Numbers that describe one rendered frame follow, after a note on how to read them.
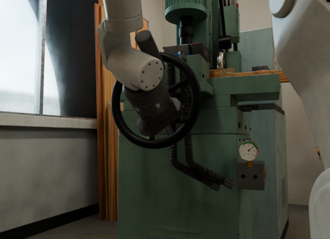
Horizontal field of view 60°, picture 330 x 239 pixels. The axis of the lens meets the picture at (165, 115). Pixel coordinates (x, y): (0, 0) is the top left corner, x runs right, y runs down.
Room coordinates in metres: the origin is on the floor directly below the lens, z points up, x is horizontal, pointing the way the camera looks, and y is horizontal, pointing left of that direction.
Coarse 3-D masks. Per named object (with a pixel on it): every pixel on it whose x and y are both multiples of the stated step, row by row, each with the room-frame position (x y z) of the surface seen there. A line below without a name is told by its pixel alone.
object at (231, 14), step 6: (228, 6) 1.27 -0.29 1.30; (234, 6) 1.26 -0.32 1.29; (228, 12) 1.27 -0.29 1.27; (234, 12) 1.26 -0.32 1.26; (228, 18) 1.27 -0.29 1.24; (234, 18) 1.26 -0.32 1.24; (228, 24) 1.27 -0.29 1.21; (234, 24) 1.26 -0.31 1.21; (228, 30) 1.27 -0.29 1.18; (234, 30) 1.26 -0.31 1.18; (234, 36) 1.26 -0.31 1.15; (234, 42) 1.33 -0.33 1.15
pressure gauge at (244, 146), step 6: (240, 144) 0.86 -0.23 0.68; (246, 144) 0.86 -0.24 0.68; (252, 144) 0.85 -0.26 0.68; (240, 150) 0.87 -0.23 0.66; (246, 150) 0.86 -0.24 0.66; (252, 150) 0.85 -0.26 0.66; (258, 150) 0.85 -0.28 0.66; (240, 156) 0.87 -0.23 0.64; (246, 156) 0.86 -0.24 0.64; (252, 156) 0.85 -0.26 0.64
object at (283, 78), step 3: (276, 72) 1.03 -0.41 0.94; (279, 72) 1.03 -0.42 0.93; (282, 72) 1.02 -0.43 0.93; (237, 75) 1.08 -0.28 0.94; (240, 75) 1.08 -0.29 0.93; (243, 75) 1.07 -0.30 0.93; (246, 75) 1.07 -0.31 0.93; (279, 75) 1.03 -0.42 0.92; (282, 75) 1.02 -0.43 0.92; (282, 78) 1.02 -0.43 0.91; (285, 78) 1.02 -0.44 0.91; (282, 81) 1.02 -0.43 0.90; (285, 81) 1.02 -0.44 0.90; (288, 81) 1.02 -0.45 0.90
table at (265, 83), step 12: (204, 84) 0.87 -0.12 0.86; (216, 84) 0.95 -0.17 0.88; (228, 84) 0.94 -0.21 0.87; (240, 84) 0.93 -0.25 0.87; (252, 84) 0.91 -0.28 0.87; (264, 84) 0.90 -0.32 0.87; (276, 84) 0.89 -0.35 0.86; (120, 96) 1.09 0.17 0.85; (180, 96) 0.98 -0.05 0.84; (240, 96) 0.98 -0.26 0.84; (252, 96) 0.98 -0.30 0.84; (264, 96) 0.98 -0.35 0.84; (276, 96) 0.98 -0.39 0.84
